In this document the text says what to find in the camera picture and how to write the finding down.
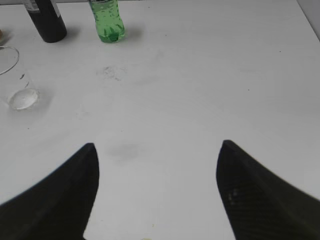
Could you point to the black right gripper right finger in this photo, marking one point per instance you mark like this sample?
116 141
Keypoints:
259 204

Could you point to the dark red wine bottle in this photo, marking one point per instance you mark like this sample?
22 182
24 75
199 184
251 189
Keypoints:
47 19

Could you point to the transparent plastic cup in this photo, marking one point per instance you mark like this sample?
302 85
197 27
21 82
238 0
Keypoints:
16 87

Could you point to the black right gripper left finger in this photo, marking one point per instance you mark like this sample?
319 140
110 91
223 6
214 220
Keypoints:
59 206

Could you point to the green soda bottle yellow cap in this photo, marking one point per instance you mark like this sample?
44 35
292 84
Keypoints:
108 22

